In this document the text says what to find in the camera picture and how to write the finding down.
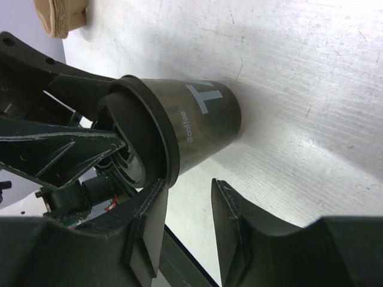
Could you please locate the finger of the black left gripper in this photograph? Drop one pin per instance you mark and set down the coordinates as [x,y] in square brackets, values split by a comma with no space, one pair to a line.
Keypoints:
[25,70]
[51,155]

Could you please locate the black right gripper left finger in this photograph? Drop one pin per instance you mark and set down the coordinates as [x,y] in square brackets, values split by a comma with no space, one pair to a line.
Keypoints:
[121,247]

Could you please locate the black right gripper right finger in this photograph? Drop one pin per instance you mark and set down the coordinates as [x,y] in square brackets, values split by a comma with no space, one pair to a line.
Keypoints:
[256,248]

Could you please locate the black paper coffee cup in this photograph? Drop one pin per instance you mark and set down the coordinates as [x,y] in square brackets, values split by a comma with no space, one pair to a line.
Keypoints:
[170,126]

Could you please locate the black cup lid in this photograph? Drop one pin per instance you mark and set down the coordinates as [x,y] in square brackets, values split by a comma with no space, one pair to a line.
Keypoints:
[125,143]

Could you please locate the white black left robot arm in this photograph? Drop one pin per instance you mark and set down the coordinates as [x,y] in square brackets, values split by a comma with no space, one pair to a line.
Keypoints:
[76,200]

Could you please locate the brown cardboard cup carrier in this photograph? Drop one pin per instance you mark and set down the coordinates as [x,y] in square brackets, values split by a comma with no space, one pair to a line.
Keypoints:
[59,17]

